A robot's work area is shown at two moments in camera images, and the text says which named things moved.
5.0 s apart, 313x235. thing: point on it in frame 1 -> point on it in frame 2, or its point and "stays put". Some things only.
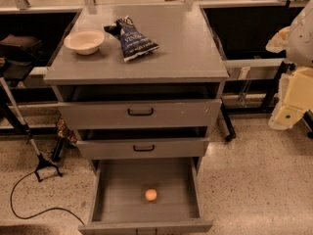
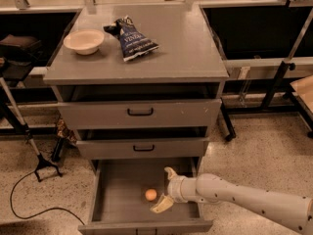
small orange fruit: [151, 194] stays put
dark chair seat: [21, 49] stays put
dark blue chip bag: [134, 41] stays put
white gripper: [301, 44] -> [175, 188]
